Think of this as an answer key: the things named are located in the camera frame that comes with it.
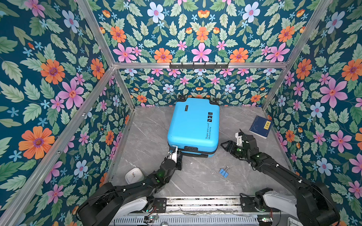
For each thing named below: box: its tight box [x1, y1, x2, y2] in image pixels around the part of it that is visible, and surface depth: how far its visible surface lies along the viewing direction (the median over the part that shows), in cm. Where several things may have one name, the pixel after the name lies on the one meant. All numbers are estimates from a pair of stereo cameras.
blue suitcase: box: [167, 95, 221, 158], surface depth 86 cm
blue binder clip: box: [218, 165, 230, 178], surface depth 86 cm
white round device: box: [124, 167, 145, 185], surface depth 84 cm
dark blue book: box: [248, 115, 273, 139], surface depth 108 cm
